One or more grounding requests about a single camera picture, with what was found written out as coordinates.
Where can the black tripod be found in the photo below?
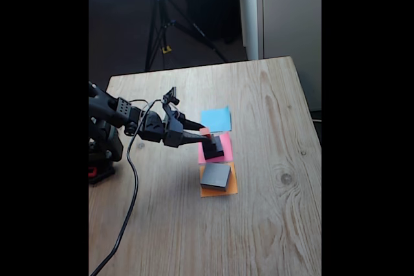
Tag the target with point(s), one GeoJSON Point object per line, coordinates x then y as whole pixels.
{"type": "Point", "coordinates": [160, 24]}

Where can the large grey square block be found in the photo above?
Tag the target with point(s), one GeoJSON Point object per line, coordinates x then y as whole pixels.
{"type": "Point", "coordinates": [215, 176]}

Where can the orange paper sheet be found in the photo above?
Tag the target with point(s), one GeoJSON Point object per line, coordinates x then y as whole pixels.
{"type": "Point", "coordinates": [233, 185]}

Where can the pink paper sheet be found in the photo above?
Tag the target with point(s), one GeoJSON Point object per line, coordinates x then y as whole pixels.
{"type": "Point", "coordinates": [228, 146]}

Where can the small red cube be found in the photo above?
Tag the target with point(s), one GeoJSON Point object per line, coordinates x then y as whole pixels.
{"type": "Point", "coordinates": [204, 131]}

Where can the small dark grey cube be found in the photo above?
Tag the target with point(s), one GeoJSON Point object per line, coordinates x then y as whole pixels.
{"type": "Point", "coordinates": [210, 148]}

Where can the medium black square block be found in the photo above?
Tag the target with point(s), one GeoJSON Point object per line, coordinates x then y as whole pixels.
{"type": "Point", "coordinates": [220, 154]}

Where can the blue paper sheet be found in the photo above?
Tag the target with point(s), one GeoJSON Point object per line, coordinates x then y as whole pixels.
{"type": "Point", "coordinates": [220, 119]}

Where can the white grey cabinet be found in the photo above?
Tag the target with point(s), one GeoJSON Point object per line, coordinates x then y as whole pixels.
{"type": "Point", "coordinates": [291, 14]}

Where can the yellow tag on tripod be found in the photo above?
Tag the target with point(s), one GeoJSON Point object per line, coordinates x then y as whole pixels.
{"type": "Point", "coordinates": [166, 49]}

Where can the red black table clamp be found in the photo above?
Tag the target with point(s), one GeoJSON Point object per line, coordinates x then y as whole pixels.
{"type": "Point", "coordinates": [92, 171]}

